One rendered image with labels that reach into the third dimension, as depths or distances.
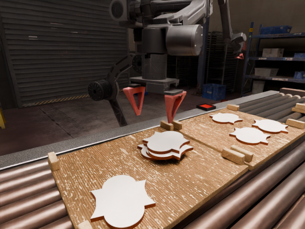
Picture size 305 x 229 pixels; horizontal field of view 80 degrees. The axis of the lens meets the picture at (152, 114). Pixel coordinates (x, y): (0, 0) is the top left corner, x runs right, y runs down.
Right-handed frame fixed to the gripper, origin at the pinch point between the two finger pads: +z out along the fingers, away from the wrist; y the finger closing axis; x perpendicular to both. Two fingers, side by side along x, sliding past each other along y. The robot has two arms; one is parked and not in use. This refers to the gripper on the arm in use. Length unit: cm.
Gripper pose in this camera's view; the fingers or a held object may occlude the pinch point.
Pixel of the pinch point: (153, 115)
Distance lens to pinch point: 45.6
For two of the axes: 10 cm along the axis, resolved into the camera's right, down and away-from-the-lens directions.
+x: -5.7, 2.4, -7.8
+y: -8.2, -1.9, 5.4
